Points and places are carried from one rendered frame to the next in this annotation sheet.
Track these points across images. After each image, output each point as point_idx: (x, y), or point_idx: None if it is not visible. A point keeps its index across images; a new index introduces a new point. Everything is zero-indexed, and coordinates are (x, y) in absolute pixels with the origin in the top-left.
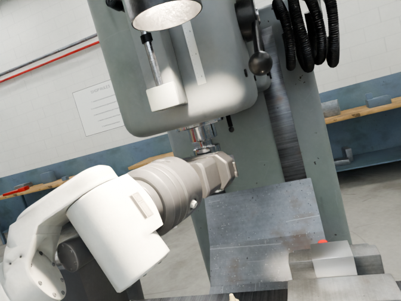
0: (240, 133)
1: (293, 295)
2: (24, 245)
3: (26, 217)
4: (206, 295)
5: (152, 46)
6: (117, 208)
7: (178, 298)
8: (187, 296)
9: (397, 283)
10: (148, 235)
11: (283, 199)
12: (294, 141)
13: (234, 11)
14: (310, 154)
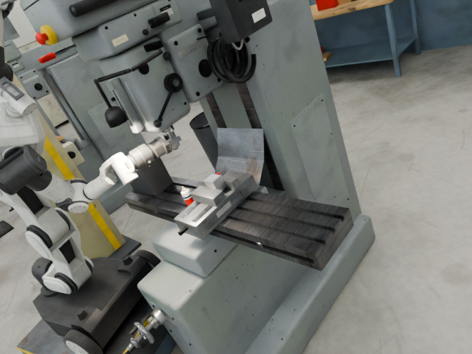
0: (227, 97)
1: (194, 191)
2: (102, 173)
3: (102, 166)
4: (199, 182)
5: (126, 114)
6: (120, 166)
7: (190, 180)
8: (194, 180)
9: (257, 193)
10: (128, 173)
11: (249, 138)
12: (252, 107)
13: (161, 86)
14: (261, 116)
